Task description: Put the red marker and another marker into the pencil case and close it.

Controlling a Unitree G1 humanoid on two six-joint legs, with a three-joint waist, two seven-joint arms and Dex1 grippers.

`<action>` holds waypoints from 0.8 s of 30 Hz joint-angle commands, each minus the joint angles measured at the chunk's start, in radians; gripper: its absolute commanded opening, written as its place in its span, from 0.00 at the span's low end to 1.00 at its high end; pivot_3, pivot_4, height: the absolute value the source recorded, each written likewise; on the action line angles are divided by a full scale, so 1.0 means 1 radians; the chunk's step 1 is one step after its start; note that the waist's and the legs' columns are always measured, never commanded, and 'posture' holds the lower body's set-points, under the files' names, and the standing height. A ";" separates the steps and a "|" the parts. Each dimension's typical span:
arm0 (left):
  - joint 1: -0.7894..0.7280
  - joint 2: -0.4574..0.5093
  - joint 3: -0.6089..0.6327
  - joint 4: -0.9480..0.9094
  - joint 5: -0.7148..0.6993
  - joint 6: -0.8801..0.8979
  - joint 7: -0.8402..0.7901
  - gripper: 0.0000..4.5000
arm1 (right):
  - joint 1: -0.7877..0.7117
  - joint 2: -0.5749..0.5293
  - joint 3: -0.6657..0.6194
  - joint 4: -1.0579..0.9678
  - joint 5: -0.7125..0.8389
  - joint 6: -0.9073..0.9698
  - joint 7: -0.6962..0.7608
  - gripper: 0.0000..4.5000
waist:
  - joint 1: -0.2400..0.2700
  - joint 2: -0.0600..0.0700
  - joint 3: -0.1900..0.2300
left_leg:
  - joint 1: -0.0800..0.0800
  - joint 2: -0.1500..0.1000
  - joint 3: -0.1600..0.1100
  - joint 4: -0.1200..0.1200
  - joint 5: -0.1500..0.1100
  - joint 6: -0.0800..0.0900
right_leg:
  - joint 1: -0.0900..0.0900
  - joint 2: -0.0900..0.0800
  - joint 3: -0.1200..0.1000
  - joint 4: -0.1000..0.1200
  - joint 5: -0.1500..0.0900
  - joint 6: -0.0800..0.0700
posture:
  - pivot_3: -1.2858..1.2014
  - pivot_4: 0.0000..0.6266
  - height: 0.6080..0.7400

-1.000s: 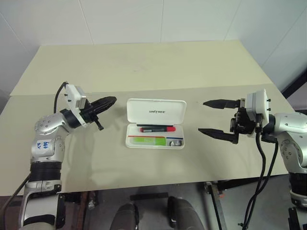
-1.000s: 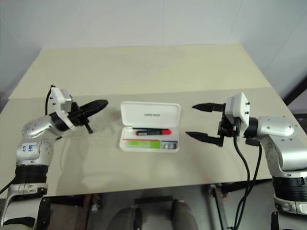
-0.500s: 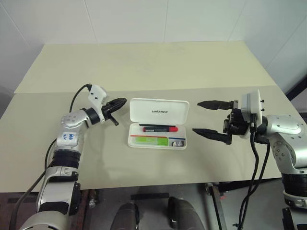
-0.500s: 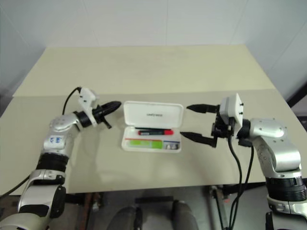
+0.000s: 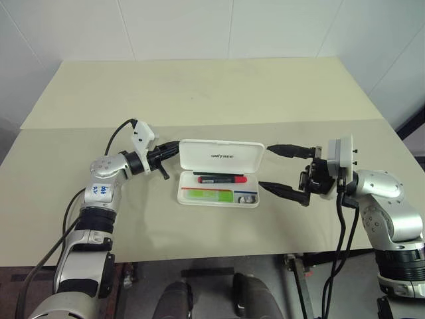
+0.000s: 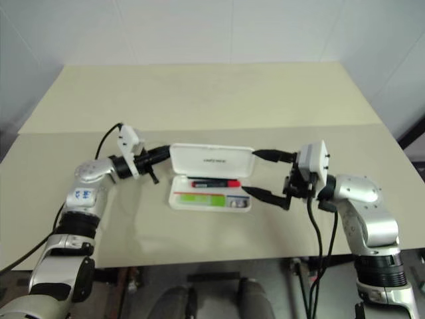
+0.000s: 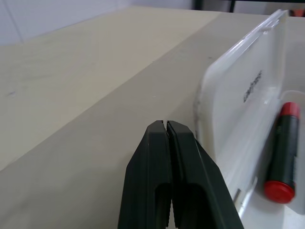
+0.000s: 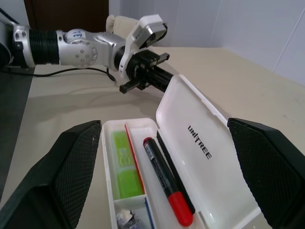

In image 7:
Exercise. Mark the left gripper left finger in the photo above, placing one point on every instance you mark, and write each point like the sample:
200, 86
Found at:
145, 171

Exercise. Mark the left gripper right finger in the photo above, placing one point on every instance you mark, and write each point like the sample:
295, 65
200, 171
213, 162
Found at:
195, 176

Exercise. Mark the black marker with red caps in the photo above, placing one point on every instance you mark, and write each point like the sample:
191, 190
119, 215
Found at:
283, 148

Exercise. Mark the white plastic pencil case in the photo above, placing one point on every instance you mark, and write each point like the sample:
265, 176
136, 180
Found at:
238, 71

